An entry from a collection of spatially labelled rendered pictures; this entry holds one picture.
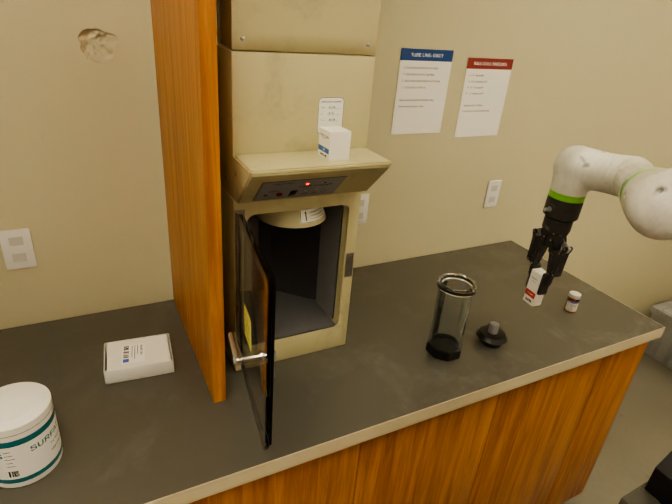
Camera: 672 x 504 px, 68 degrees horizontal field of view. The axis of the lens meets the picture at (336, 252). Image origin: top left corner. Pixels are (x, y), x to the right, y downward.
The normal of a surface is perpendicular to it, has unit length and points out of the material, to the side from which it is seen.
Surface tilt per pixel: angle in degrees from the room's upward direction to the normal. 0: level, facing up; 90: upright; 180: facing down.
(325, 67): 90
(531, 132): 90
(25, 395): 0
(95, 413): 0
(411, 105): 90
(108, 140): 90
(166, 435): 0
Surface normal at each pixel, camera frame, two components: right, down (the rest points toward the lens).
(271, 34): 0.45, 0.43
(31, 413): 0.07, -0.89
